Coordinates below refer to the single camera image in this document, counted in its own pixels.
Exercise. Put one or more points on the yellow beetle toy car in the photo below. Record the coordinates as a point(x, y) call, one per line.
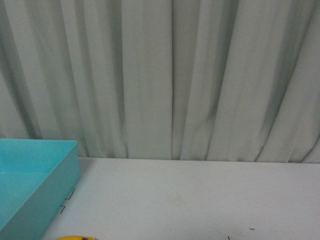
point(76, 237)

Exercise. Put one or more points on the grey pleated curtain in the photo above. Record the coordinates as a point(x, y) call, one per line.
point(200, 80)

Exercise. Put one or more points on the turquoise storage box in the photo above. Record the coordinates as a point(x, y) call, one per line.
point(36, 177)

